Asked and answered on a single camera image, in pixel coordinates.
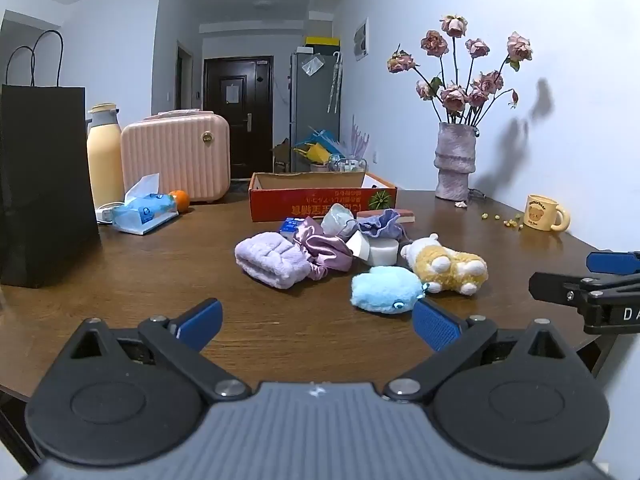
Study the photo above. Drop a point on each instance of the yellow thermos bottle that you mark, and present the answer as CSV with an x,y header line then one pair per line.
x,y
105,160

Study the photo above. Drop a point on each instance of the pale grey rolled cloth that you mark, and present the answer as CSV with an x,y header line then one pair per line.
x,y
337,217

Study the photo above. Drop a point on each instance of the pile of blue yellow bags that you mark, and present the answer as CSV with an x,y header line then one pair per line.
x,y
315,152

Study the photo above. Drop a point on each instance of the blue handkerchief paper packet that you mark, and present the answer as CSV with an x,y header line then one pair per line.
x,y
290,226

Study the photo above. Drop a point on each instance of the purple fluffy towel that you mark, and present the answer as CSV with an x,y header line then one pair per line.
x,y
270,260

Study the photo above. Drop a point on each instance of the purple satin scrunchie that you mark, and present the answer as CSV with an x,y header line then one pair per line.
x,y
322,245

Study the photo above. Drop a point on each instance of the yellow bear mug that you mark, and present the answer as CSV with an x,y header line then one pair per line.
x,y
540,212

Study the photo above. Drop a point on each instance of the scattered dried petal bits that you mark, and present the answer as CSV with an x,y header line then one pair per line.
x,y
511,222

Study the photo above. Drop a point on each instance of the dark wooden door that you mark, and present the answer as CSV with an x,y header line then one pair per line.
x,y
237,130

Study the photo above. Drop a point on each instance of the white paper notice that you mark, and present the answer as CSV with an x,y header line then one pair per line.
x,y
231,94

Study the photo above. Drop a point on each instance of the black paper bag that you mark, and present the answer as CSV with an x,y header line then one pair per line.
x,y
45,185

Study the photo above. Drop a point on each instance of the white round sponge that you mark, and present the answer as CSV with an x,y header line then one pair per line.
x,y
382,255

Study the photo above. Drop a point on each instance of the orange cardboard box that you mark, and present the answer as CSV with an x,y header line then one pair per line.
x,y
300,205

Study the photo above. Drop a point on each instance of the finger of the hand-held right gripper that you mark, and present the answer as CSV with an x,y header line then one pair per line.
x,y
550,287
610,262

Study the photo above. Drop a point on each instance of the white folded cloth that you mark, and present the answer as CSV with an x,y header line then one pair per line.
x,y
360,247

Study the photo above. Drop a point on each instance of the corgi plush toy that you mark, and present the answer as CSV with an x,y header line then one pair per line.
x,y
450,265

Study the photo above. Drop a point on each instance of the brown cardboard box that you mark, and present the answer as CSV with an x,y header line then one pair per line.
x,y
281,155

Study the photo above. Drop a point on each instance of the framed wall picture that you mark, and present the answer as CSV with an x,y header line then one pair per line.
x,y
361,40

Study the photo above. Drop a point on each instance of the interior door frame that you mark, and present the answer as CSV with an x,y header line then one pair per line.
x,y
183,75

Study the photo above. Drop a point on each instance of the grey refrigerator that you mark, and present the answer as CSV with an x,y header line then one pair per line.
x,y
310,110

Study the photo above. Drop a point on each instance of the orange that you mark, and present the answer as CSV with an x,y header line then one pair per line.
x,y
180,201

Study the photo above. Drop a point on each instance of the pink folded cloth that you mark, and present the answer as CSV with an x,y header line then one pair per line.
x,y
175,115

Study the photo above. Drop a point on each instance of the folded white umbrella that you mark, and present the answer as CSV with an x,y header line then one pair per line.
x,y
336,85

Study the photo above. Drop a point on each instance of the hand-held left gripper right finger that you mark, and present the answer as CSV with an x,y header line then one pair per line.
x,y
437,325

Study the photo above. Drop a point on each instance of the bouquet of dried pink roses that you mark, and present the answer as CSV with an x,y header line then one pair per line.
x,y
434,42

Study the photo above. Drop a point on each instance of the white charger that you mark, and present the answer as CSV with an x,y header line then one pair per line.
x,y
106,214

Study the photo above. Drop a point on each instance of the purple textured vase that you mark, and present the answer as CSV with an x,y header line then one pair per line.
x,y
454,165

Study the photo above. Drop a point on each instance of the clear plastic bag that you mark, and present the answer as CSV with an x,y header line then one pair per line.
x,y
312,66

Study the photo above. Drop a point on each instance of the pink ribbed suitcase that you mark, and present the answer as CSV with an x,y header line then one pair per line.
x,y
170,160

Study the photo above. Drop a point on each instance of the light blue plush toy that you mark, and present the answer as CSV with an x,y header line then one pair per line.
x,y
382,287

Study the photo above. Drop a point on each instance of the blue tissue pack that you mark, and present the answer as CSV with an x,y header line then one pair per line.
x,y
145,212

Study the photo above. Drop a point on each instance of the purple paper decoration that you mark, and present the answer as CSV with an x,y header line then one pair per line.
x,y
357,142

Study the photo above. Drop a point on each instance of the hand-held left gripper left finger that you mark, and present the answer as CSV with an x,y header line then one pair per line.
x,y
200,325

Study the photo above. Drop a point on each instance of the yellow box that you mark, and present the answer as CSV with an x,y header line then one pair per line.
x,y
322,40

